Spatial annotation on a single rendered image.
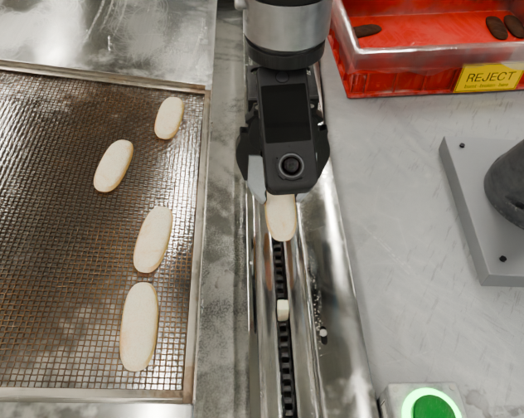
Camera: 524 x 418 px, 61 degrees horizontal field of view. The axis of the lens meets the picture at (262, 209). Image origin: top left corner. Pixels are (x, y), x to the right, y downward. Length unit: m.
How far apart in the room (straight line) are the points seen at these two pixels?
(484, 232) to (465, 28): 0.60
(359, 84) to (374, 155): 0.16
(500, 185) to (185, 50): 0.57
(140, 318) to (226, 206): 0.25
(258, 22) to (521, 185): 0.44
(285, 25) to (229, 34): 0.69
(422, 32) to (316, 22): 0.75
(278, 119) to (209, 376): 0.31
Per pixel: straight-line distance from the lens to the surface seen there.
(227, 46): 1.02
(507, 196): 0.71
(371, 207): 0.70
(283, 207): 0.54
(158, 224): 0.56
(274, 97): 0.40
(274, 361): 0.53
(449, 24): 1.17
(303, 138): 0.39
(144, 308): 0.50
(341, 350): 0.53
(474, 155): 0.79
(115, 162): 0.63
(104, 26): 0.93
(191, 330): 0.50
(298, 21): 0.38
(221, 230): 0.65
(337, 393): 0.51
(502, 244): 0.68
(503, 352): 0.63
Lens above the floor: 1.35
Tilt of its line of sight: 51 degrees down
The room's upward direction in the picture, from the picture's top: straight up
